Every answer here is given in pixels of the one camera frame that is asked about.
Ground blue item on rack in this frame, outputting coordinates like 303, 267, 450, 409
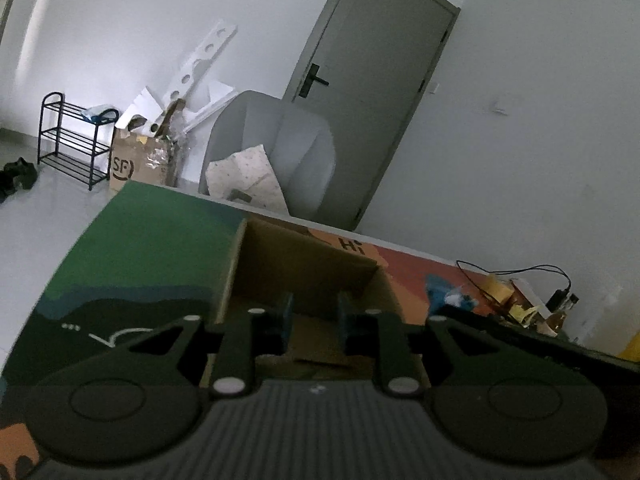
82, 104, 118, 123

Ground brown cardboard box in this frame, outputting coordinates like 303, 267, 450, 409
199, 217, 432, 391

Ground black door handle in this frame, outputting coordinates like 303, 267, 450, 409
298, 64, 331, 100

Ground white cardboard sheet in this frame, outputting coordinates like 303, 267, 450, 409
115, 80, 236, 133

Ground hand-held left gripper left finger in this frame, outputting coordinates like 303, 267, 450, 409
107, 292, 293, 398

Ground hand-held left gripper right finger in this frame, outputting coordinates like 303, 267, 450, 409
337, 292, 506, 398

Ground grey armchair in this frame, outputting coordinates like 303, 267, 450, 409
198, 90, 337, 223

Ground black shoe rack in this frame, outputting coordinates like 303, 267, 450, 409
37, 91, 120, 191

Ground dotted white pillow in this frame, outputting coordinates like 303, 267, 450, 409
206, 145, 290, 211

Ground blue snack packet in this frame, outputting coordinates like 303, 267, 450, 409
425, 274, 478, 312

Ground white foam board with holes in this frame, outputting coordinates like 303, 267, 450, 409
160, 19, 236, 111

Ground dark shoes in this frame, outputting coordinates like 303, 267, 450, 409
0, 157, 38, 202

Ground black cable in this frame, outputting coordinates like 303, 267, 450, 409
456, 260, 572, 302

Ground printed cardboard box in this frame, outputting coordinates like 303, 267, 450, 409
108, 125, 181, 193

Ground grey door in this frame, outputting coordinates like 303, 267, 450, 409
282, 0, 461, 233

